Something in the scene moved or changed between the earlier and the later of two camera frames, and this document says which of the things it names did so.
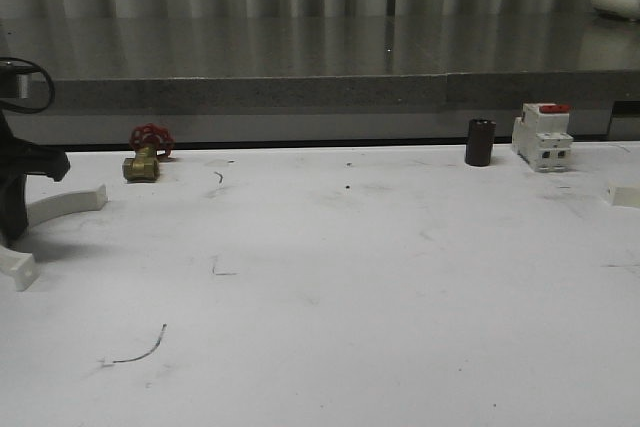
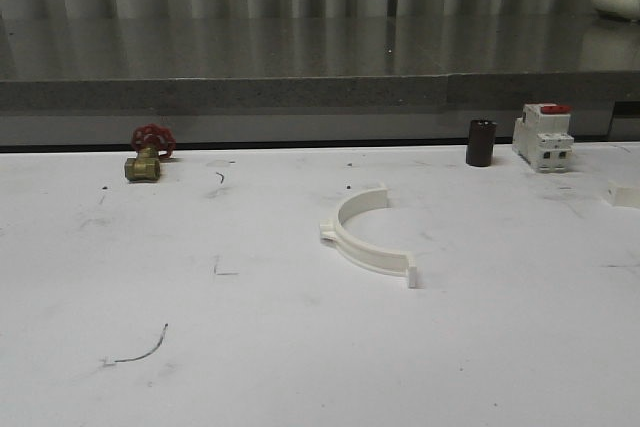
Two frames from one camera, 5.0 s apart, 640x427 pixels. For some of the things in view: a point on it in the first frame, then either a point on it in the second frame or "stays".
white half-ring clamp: x=623 y=196 stays
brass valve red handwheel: x=151 y=143 stays
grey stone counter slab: x=331 y=63 stays
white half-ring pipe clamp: x=22 y=266 → x=358 y=251
